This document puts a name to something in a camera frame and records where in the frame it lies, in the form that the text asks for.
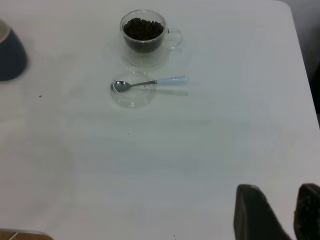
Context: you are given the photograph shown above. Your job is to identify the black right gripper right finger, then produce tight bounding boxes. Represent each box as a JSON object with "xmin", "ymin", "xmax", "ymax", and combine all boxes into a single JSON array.
[{"xmin": 292, "ymin": 182, "xmax": 320, "ymax": 240}]

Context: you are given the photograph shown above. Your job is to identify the dark grey ceramic mug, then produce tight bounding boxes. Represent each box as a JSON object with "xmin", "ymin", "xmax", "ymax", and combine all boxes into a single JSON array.
[{"xmin": 0, "ymin": 19, "xmax": 28, "ymax": 82}]

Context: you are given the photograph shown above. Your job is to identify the clear glass cup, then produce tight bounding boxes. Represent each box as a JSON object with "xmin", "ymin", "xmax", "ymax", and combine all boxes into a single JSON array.
[{"xmin": 119, "ymin": 9, "xmax": 184, "ymax": 68}]

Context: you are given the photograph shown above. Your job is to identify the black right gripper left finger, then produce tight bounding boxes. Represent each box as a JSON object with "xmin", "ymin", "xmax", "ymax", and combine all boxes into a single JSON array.
[{"xmin": 233, "ymin": 183, "xmax": 294, "ymax": 240}]

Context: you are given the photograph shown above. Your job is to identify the metal spoon with blue handle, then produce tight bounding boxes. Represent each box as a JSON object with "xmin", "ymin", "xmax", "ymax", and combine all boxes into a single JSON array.
[{"xmin": 110, "ymin": 75, "xmax": 190, "ymax": 93}]

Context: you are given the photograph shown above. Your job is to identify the coffee beans in glass cup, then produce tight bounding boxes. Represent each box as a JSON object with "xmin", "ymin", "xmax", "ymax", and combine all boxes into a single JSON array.
[{"xmin": 123, "ymin": 17, "xmax": 165, "ymax": 54}]

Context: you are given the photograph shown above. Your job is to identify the clear glass lid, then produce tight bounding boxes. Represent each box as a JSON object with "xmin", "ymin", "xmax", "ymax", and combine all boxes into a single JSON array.
[{"xmin": 109, "ymin": 69, "xmax": 159, "ymax": 109}]

